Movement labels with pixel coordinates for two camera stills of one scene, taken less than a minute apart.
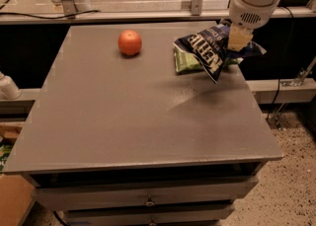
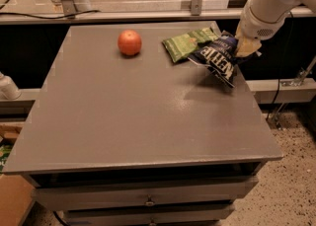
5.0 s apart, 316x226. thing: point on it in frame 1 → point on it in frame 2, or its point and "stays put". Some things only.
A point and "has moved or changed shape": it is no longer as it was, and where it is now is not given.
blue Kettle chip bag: [210, 47] has moved or changed shape
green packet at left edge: [5, 149] stays put
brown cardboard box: [16, 199] stays put
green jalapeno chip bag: [187, 63] → [182, 46]
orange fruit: [129, 42] stays put
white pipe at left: [8, 88] stays put
